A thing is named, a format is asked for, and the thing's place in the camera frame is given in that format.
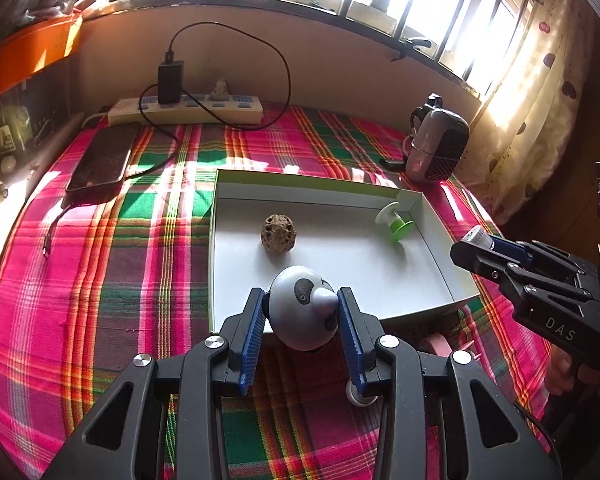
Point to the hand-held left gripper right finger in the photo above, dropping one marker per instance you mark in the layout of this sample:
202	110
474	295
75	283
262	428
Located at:
349	340

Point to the pink desk fan black grille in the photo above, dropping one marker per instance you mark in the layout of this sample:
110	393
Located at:
440	145

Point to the black charger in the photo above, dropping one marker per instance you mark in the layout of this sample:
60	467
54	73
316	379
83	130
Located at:
171	82

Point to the small white round gadget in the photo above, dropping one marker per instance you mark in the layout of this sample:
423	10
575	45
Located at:
362	400

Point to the person's right hand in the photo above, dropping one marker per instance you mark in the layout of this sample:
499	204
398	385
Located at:
560	375

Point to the black window bars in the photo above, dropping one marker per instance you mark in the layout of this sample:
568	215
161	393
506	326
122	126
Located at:
395	10

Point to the dotted cream curtain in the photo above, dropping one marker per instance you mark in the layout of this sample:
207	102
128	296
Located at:
530	110

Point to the white cardboard box tray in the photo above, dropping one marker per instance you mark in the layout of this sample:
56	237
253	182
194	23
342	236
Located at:
330	260

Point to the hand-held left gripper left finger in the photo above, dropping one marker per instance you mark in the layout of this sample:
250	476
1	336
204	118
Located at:
250	340

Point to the clear storage box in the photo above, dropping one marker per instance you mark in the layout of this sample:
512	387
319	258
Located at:
25	130

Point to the black smartphone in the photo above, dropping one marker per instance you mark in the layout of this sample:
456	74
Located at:
105	157

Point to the cream power strip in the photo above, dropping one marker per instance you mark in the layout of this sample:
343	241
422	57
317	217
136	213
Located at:
230	114

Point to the green spool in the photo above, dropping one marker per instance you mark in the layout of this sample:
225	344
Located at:
395	225

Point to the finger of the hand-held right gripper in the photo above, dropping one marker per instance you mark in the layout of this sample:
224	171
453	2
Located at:
511	250
480	260

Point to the orange box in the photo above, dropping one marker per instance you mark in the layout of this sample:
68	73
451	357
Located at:
25	55

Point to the panda ball toy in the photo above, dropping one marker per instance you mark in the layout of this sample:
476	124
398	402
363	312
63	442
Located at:
295	310

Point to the small grey figurine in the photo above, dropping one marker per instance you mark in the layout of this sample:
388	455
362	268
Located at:
220	89

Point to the pitted brown walnut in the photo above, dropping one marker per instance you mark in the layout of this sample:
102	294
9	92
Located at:
275	235

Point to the plaid cloth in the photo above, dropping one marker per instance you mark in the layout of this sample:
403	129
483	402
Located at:
130	270

